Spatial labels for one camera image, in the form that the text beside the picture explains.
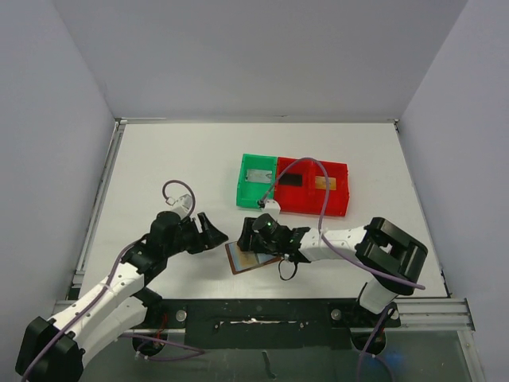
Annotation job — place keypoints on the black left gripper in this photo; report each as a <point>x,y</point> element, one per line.
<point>197,232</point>

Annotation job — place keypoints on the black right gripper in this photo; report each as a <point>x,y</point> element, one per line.
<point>250,237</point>

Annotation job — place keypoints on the brown leather card holder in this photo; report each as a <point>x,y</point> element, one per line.
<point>243,261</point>

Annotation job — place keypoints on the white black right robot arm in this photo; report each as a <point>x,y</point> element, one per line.
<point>393,257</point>

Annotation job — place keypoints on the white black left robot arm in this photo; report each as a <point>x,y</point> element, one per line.
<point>56,348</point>

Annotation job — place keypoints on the black card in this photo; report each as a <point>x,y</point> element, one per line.
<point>291,179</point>

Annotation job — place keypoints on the gold VIP card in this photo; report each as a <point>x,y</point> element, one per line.
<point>323,183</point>

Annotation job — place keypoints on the green plastic bin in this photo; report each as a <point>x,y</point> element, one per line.
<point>247,193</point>

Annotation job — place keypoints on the red plastic bin middle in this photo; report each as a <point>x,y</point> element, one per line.
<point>293,199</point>

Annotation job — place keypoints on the red plastic bin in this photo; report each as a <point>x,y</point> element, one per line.
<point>293,199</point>
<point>337,200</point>

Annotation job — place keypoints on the red plastic bin right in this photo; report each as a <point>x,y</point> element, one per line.
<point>337,200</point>

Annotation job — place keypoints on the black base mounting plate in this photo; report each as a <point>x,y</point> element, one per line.
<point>274,336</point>

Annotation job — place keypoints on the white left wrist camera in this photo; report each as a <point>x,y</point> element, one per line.
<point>182,206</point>

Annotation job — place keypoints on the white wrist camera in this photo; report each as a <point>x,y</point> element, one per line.
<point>182,206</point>
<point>272,208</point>

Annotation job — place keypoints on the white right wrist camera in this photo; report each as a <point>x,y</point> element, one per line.
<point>272,208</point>

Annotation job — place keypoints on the aluminium left frame rail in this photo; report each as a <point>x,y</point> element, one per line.
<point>112,153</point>

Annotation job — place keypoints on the aluminium frame rail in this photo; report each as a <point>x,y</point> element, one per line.
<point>112,153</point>
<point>177,315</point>

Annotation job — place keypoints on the aluminium front frame rail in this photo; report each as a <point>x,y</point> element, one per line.
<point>177,315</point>

